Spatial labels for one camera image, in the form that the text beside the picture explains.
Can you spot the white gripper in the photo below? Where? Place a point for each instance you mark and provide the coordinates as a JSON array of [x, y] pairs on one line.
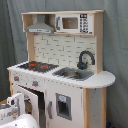
[[13, 108]]

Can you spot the white oven door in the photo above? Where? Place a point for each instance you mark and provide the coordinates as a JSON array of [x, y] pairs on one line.
[[30, 100]]

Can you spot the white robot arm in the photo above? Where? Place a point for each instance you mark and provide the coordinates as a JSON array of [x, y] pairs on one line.
[[23, 121]]

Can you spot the wooden toy kitchen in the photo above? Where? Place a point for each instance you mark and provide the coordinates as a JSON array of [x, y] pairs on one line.
[[63, 49]]

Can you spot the right stove knob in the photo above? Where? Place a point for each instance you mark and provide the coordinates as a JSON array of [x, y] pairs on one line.
[[35, 83]]

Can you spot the black toy stovetop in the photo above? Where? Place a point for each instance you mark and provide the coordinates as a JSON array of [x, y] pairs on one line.
[[38, 66]]

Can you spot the white fridge door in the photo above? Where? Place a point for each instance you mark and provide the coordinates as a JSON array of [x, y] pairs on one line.
[[63, 106]]

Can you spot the grey backdrop curtain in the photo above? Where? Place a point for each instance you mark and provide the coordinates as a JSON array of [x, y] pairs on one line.
[[13, 45]]

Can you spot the grey toy sink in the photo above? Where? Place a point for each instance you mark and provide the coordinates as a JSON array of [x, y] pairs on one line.
[[73, 74]]

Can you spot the black toy faucet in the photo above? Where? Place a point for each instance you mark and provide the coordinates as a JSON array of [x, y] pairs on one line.
[[82, 64]]

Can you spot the grey range hood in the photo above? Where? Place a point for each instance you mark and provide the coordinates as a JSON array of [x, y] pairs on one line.
[[40, 26]]

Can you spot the toy microwave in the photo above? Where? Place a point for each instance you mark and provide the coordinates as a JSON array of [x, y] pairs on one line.
[[74, 23]]

